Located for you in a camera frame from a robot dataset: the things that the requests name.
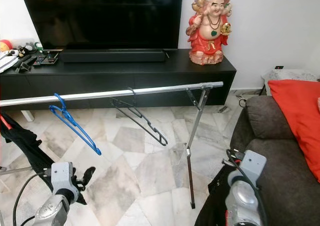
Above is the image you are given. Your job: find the brown fabric sofa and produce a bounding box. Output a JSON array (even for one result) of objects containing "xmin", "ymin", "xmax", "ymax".
[{"xmin": 222, "ymin": 95, "xmax": 320, "ymax": 226}]

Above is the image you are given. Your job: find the stack of white papers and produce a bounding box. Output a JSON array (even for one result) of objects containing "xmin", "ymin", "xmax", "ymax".
[{"xmin": 0, "ymin": 53, "xmax": 21, "ymax": 73}]

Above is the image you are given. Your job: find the black garment with red stripe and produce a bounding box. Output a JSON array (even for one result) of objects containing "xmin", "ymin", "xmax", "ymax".
[{"xmin": 194, "ymin": 163, "xmax": 236, "ymax": 226}]

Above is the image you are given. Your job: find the black electronic device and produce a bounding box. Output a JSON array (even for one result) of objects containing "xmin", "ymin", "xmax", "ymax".
[{"xmin": 32, "ymin": 51, "xmax": 60, "ymax": 66}]

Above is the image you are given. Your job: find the red hanger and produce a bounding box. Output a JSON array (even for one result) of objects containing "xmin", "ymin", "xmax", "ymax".
[{"xmin": 0, "ymin": 115, "xmax": 13, "ymax": 132}]

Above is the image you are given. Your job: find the white marble side table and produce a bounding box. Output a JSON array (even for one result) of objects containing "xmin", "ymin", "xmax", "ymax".
[{"xmin": 261, "ymin": 68, "xmax": 320, "ymax": 97}]

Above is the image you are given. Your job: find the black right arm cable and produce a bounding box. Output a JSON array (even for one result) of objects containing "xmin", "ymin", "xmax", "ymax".
[{"xmin": 222, "ymin": 148, "xmax": 268, "ymax": 226}]

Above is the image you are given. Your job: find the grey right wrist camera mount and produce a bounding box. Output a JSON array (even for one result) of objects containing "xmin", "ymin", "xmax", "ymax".
[{"xmin": 235, "ymin": 150, "xmax": 267, "ymax": 181}]

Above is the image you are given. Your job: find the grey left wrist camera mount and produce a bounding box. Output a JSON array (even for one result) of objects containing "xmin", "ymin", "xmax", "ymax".
[{"xmin": 50, "ymin": 162, "xmax": 77, "ymax": 193}]

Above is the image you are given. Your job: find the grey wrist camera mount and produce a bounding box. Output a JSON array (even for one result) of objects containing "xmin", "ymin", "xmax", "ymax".
[
  {"xmin": 235, "ymin": 150, "xmax": 267, "ymax": 181},
  {"xmin": 50, "ymin": 162, "xmax": 77, "ymax": 193}
]

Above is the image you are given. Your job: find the black television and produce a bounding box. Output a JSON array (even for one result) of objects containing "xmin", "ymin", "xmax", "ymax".
[{"xmin": 19, "ymin": 0, "xmax": 185, "ymax": 51}]

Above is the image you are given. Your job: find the small black tripod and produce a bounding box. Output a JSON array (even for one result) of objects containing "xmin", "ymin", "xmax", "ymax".
[{"xmin": 16, "ymin": 55, "xmax": 37, "ymax": 73}]

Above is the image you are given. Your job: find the black shirt with green logo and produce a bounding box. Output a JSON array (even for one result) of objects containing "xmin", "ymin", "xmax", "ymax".
[{"xmin": 0, "ymin": 113, "xmax": 88, "ymax": 204}]

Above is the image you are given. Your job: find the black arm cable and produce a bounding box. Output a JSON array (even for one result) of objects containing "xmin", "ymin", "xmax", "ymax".
[
  {"xmin": 222, "ymin": 148, "xmax": 268, "ymax": 226},
  {"xmin": 12, "ymin": 171, "xmax": 53, "ymax": 226}
]

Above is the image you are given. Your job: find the silver metal clothes rack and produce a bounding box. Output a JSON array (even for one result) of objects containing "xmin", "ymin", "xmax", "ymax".
[{"xmin": 0, "ymin": 81, "xmax": 224, "ymax": 209}]

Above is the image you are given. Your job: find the black television cabinet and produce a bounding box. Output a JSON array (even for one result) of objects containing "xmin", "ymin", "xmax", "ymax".
[{"xmin": 0, "ymin": 49, "xmax": 237, "ymax": 109}]

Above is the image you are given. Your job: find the orange ball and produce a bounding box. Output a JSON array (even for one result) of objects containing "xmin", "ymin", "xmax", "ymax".
[{"xmin": 0, "ymin": 38, "xmax": 13, "ymax": 53}]

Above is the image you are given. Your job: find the blue plastic hanger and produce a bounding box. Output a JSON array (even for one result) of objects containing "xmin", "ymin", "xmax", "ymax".
[{"xmin": 49, "ymin": 92, "xmax": 102, "ymax": 156}]

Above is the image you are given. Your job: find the red pillow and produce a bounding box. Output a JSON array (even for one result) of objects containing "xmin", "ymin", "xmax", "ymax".
[{"xmin": 267, "ymin": 79, "xmax": 320, "ymax": 183}]

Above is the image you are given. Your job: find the red laughing Buddha statue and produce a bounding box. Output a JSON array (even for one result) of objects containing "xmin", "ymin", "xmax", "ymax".
[{"xmin": 186, "ymin": 0, "xmax": 232, "ymax": 66}]

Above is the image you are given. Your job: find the black hanger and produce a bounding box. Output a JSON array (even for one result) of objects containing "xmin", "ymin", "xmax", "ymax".
[{"xmin": 111, "ymin": 87, "xmax": 169, "ymax": 147}]

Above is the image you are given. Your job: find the black soundbar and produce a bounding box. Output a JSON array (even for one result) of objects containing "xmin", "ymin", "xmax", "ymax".
[{"xmin": 59, "ymin": 49, "xmax": 168, "ymax": 63}]

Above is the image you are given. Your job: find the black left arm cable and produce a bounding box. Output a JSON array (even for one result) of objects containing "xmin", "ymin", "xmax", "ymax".
[{"xmin": 12, "ymin": 171, "xmax": 53, "ymax": 226}]

